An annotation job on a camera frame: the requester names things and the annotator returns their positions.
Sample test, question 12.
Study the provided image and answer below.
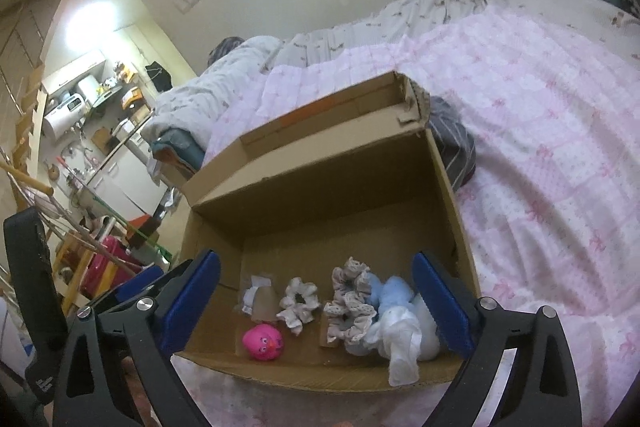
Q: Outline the cardboard box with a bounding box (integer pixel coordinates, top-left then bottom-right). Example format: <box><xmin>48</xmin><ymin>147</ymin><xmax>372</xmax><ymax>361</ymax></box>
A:
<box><xmin>170</xmin><ymin>71</ymin><xmax>483</xmax><ymax>393</ymax></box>

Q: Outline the white wall cabinet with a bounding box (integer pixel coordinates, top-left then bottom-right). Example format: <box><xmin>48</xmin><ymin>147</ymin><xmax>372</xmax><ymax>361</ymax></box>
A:
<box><xmin>42</xmin><ymin>49</ymin><xmax>108</xmax><ymax>98</ymax></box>

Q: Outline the red suitcase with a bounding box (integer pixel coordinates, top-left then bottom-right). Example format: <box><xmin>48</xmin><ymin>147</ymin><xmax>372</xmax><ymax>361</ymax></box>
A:
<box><xmin>80</xmin><ymin>234</ymin><xmax>146</xmax><ymax>300</ymax></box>

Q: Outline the white water heater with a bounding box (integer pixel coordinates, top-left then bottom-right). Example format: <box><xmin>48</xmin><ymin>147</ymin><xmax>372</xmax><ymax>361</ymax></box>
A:
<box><xmin>42</xmin><ymin>94</ymin><xmax>86</xmax><ymax>140</ymax></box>

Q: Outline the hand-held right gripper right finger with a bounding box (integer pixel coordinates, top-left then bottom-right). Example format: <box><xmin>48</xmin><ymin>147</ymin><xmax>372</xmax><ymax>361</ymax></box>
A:
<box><xmin>411</xmin><ymin>249</ymin><xmax>583</xmax><ymax>427</ymax></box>

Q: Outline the pink printed blanket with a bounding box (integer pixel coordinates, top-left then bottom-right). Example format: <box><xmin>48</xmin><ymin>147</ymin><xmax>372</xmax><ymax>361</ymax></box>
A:
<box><xmin>170</xmin><ymin>4</ymin><xmax>640</xmax><ymax>427</ymax></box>

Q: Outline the pink round toy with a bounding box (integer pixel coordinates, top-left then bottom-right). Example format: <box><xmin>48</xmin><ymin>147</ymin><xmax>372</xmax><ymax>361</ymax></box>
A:
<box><xmin>242</xmin><ymin>323</ymin><xmax>287</xmax><ymax>362</ymax></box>

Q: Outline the beige scrunchie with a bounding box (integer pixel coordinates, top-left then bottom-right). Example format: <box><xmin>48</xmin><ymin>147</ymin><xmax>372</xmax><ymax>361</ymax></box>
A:
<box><xmin>276</xmin><ymin>277</ymin><xmax>322</xmax><ymax>335</ymax></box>

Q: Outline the brown card with white bow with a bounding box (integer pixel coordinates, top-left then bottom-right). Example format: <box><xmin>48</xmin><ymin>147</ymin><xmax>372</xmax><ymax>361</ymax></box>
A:
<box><xmin>239</xmin><ymin>274</ymin><xmax>281</xmax><ymax>324</ymax></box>

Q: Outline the wooden drying rack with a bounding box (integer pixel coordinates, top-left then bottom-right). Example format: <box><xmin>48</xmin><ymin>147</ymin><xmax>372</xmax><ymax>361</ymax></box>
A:
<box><xmin>0</xmin><ymin>152</ymin><xmax>171</xmax><ymax>308</ymax></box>

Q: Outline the orange box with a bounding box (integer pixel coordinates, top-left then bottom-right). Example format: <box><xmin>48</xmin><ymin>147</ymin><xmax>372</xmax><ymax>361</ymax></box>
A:
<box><xmin>122</xmin><ymin>87</ymin><xmax>146</xmax><ymax>110</ymax></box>

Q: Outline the dark striped cloth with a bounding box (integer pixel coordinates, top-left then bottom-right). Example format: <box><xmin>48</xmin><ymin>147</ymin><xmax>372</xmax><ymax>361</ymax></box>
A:
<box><xmin>427</xmin><ymin>96</ymin><xmax>477</xmax><ymax>192</ymax></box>

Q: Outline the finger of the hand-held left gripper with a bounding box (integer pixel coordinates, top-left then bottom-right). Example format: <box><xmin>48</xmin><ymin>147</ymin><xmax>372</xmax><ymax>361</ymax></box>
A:
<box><xmin>87</xmin><ymin>259</ymin><xmax>193</xmax><ymax>314</ymax></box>

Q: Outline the white floral duvet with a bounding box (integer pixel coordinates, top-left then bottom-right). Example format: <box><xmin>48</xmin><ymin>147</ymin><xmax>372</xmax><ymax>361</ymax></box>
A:
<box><xmin>140</xmin><ymin>0</ymin><xmax>640</xmax><ymax>148</ymax></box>

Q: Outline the light blue fleece cloth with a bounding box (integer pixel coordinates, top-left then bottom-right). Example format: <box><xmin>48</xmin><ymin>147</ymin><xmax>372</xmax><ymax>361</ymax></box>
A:
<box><xmin>345</xmin><ymin>272</ymin><xmax>426</xmax><ymax>355</ymax></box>

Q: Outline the white cloth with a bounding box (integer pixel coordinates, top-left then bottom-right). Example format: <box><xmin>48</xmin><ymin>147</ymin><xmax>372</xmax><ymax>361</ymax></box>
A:
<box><xmin>367</xmin><ymin>304</ymin><xmax>441</xmax><ymax>387</ymax></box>

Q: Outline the white low cabinet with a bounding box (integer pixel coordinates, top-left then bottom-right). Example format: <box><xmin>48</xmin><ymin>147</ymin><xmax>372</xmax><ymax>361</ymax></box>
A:
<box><xmin>90</xmin><ymin>147</ymin><xmax>166</xmax><ymax>218</ymax></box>

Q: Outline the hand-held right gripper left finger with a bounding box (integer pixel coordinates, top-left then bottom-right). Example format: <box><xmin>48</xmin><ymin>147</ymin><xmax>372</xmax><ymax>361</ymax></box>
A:
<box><xmin>52</xmin><ymin>248</ymin><xmax>222</xmax><ymax>427</ymax></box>

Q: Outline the teal mattress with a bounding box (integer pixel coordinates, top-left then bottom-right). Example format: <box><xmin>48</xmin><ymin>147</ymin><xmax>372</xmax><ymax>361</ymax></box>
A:
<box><xmin>150</xmin><ymin>129</ymin><xmax>206</xmax><ymax>180</ymax></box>

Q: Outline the black hanging bag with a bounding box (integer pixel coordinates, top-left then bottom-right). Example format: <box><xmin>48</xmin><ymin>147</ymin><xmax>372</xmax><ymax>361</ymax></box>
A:
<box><xmin>145</xmin><ymin>63</ymin><xmax>173</xmax><ymax>92</ymax></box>

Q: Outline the grey fuzzy cloth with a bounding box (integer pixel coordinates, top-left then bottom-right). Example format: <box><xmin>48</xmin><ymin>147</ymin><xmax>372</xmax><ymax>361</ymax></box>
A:
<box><xmin>207</xmin><ymin>36</ymin><xmax>246</xmax><ymax>68</ymax></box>

